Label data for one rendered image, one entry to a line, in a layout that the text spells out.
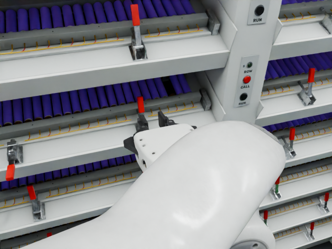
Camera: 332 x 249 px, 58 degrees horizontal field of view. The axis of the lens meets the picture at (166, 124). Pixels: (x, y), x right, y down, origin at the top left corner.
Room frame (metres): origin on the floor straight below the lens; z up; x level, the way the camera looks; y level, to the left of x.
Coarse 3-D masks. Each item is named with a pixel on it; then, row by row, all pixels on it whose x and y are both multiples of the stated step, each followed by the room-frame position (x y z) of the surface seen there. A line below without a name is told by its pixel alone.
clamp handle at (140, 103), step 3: (138, 96) 0.54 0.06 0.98; (141, 96) 0.54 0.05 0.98; (138, 99) 0.53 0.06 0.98; (141, 99) 0.54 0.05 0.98; (138, 102) 0.53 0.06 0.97; (141, 102) 0.53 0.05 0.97; (138, 105) 0.53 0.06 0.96; (141, 105) 0.53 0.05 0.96; (138, 108) 0.53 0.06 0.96; (141, 108) 0.53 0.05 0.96; (138, 111) 0.53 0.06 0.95; (141, 111) 0.53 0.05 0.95; (144, 111) 0.53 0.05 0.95; (141, 114) 0.53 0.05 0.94
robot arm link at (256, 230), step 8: (256, 216) 0.18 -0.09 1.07; (248, 224) 0.16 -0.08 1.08; (256, 224) 0.17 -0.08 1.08; (264, 224) 0.17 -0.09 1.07; (248, 232) 0.16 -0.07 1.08; (256, 232) 0.16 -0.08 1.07; (264, 232) 0.16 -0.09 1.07; (240, 240) 0.15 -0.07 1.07; (248, 240) 0.15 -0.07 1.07; (256, 240) 0.16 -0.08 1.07; (264, 240) 0.16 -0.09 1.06; (272, 240) 0.16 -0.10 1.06; (232, 248) 0.15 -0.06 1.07; (240, 248) 0.15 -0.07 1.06; (248, 248) 0.15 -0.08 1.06; (256, 248) 0.15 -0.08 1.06; (264, 248) 0.16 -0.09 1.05; (272, 248) 0.16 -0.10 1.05
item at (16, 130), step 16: (176, 96) 0.61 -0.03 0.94; (192, 96) 0.61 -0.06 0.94; (96, 112) 0.55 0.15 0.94; (112, 112) 0.55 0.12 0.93; (128, 112) 0.56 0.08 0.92; (144, 112) 0.58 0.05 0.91; (0, 128) 0.49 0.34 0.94; (16, 128) 0.49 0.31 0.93; (32, 128) 0.49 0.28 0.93; (48, 128) 0.51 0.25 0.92
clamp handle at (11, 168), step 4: (12, 152) 0.43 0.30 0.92; (12, 156) 0.43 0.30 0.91; (12, 160) 0.42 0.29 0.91; (8, 164) 0.41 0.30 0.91; (12, 164) 0.41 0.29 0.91; (8, 168) 0.39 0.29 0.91; (12, 168) 0.39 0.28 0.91; (8, 172) 0.38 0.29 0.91; (12, 172) 0.38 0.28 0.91; (8, 176) 0.37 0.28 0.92; (12, 176) 0.37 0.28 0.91; (8, 180) 0.37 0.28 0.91
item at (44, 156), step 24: (192, 72) 0.72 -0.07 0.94; (216, 96) 0.59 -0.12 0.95; (120, 120) 0.55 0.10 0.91; (192, 120) 0.57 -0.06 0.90; (216, 120) 0.57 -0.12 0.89; (0, 144) 0.47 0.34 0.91; (48, 144) 0.48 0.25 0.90; (72, 144) 0.48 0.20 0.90; (96, 144) 0.49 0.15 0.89; (120, 144) 0.49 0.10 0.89; (0, 168) 0.42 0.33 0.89; (24, 168) 0.43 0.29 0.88; (48, 168) 0.45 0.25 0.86
